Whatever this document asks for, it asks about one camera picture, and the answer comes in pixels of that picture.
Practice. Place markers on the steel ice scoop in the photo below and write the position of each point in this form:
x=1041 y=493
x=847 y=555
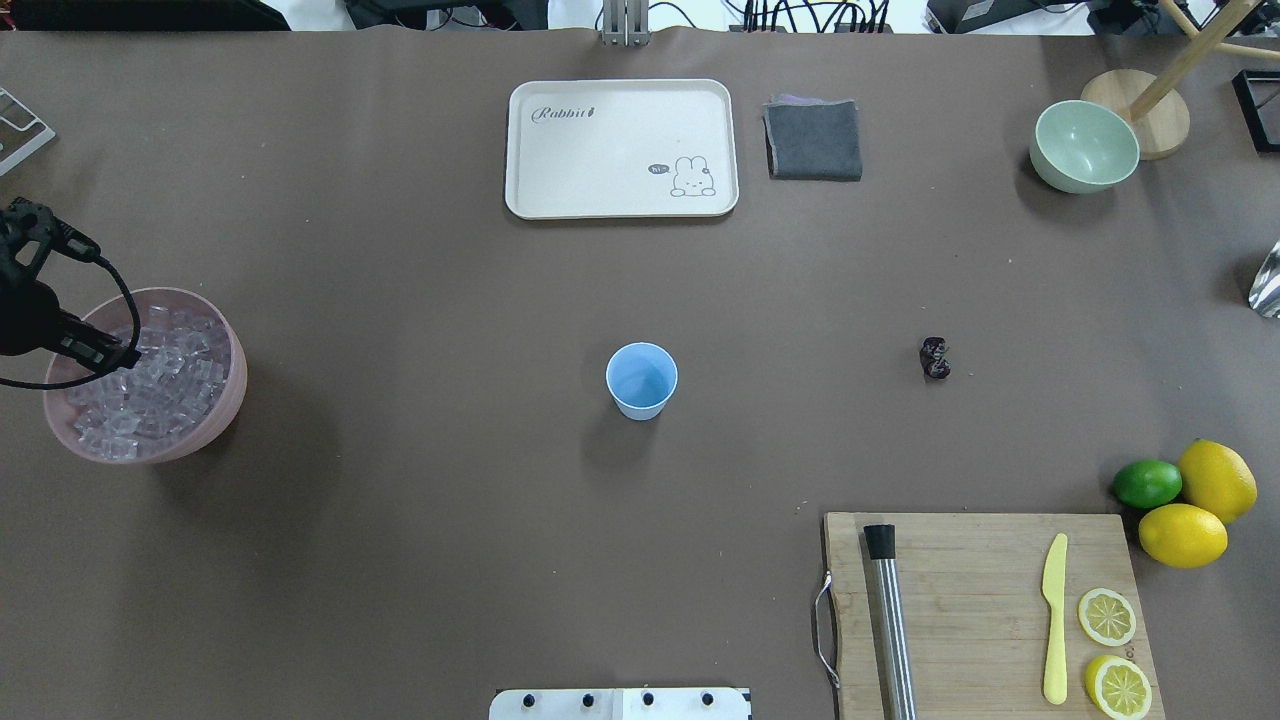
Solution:
x=1264 y=294

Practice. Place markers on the lemon half upper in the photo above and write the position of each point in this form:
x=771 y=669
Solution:
x=1118 y=687

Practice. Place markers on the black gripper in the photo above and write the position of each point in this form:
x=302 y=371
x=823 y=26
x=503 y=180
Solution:
x=22 y=318

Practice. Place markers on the pink bowl of ice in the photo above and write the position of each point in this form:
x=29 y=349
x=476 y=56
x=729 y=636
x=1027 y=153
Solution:
x=183 y=392

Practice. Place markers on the yellow lemon front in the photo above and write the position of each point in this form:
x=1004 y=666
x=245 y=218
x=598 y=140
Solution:
x=1183 y=536

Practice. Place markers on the dark red cherries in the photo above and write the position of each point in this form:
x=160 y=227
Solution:
x=933 y=358

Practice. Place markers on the steel muddler black tip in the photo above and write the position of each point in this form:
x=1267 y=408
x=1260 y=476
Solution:
x=893 y=636

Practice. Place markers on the wooden cup stand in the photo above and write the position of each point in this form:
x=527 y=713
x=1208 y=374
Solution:
x=1152 y=105

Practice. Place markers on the green lime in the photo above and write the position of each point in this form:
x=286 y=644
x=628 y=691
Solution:
x=1146 y=484

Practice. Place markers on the yellow plastic knife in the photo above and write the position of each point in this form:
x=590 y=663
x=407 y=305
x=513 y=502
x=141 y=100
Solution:
x=1055 y=671

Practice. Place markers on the yellow lemon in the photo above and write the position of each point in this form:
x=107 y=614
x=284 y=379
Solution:
x=1217 y=479
x=1183 y=536

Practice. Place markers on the cream rabbit tray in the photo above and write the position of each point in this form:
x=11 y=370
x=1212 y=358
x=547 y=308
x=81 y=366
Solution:
x=582 y=149

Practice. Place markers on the light blue plastic cup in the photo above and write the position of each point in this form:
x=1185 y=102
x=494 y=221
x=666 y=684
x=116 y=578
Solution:
x=641 y=378

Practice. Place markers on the lemon slice lower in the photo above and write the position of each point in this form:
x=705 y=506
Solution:
x=1107 y=617

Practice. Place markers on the grey folded cloth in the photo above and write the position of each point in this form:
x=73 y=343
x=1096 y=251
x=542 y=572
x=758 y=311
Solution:
x=811 y=139

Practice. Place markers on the yellow lemon rear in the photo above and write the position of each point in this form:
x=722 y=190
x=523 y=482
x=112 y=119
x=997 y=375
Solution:
x=1217 y=479

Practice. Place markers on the mint green bowl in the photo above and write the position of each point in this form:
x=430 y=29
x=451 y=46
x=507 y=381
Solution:
x=1081 y=147

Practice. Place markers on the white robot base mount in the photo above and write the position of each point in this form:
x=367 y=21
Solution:
x=623 y=703

